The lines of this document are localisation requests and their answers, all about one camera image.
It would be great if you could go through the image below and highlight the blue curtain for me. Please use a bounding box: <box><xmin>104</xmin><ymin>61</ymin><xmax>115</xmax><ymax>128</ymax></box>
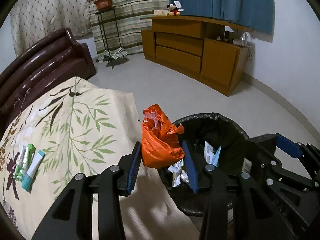
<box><xmin>170</xmin><ymin>0</ymin><xmax>275</xmax><ymax>34</ymax></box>

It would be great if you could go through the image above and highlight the black metal plant stand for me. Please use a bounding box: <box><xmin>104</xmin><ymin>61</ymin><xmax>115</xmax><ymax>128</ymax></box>
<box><xmin>95</xmin><ymin>6</ymin><xmax>129</xmax><ymax>69</ymax></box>

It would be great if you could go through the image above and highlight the striped curtain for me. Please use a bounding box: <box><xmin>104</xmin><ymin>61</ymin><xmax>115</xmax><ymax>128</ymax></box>
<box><xmin>90</xmin><ymin>0</ymin><xmax>169</xmax><ymax>57</ymax></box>

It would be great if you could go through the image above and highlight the orange plastic bag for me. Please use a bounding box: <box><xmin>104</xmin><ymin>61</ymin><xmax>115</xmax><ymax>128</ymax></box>
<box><xmin>142</xmin><ymin>104</ymin><xmax>185</xmax><ymax>169</ymax></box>

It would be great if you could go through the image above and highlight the small white box on cabinet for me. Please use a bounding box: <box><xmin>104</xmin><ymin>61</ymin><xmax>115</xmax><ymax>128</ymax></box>
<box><xmin>153</xmin><ymin>9</ymin><xmax>169</xmax><ymax>16</ymax></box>

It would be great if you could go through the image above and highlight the checkered cloth on stand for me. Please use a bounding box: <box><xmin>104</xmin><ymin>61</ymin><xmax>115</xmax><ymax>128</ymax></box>
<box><xmin>103</xmin><ymin>47</ymin><xmax>127</xmax><ymax>61</ymax></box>

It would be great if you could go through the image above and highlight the light blue packet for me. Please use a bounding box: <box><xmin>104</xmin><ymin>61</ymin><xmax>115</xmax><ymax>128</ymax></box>
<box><xmin>212</xmin><ymin>147</ymin><xmax>221</xmax><ymax>167</ymax></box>

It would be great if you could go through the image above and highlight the silver foil wrapper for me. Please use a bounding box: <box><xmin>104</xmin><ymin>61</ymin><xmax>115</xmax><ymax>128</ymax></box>
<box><xmin>168</xmin><ymin>159</ymin><xmax>189</xmax><ymax>187</ymax></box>

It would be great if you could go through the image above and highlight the beige patterned curtain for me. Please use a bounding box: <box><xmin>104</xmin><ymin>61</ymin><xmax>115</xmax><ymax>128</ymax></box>
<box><xmin>10</xmin><ymin>0</ymin><xmax>91</xmax><ymax>56</ymax></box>

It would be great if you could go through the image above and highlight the green white wrapper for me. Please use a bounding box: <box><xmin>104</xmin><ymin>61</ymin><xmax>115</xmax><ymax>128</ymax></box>
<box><xmin>14</xmin><ymin>144</ymin><xmax>35</xmax><ymax>182</ymax></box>

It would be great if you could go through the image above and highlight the teal white tube box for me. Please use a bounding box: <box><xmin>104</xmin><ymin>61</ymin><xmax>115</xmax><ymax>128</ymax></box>
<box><xmin>21</xmin><ymin>150</ymin><xmax>45</xmax><ymax>192</ymax></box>

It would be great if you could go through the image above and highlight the black lined trash bin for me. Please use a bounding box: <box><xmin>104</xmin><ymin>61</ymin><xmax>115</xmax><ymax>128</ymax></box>
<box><xmin>157</xmin><ymin>113</ymin><xmax>249</xmax><ymax>217</ymax></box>

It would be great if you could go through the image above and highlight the wooden TV cabinet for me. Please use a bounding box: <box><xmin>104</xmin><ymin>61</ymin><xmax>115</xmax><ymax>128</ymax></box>
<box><xmin>141</xmin><ymin>16</ymin><xmax>252</xmax><ymax>96</ymax></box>

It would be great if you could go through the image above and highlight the white router on cabinet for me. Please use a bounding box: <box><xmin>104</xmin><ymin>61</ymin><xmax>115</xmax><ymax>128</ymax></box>
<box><xmin>232</xmin><ymin>31</ymin><xmax>252</xmax><ymax>47</ymax></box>

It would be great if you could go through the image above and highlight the dark red leather sofa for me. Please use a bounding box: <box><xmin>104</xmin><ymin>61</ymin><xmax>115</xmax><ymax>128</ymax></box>
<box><xmin>1</xmin><ymin>28</ymin><xmax>97</xmax><ymax>132</ymax></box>

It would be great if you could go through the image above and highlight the Mickey Mouse plush toy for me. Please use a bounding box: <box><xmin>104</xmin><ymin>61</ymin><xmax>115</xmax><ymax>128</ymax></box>
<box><xmin>167</xmin><ymin>4</ymin><xmax>184</xmax><ymax>16</ymax></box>

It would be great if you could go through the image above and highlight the black box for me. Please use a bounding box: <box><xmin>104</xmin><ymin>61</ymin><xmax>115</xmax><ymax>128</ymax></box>
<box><xmin>241</xmin><ymin>158</ymin><xmax>252</xmax><ymax>173</ymax></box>

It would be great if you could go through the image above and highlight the floral beige tablecloth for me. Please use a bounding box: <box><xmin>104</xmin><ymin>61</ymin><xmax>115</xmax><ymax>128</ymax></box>
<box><xmin>1</xmin><ymin>77</ymin><xmax>199</xmax><ymax>239</ymax></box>

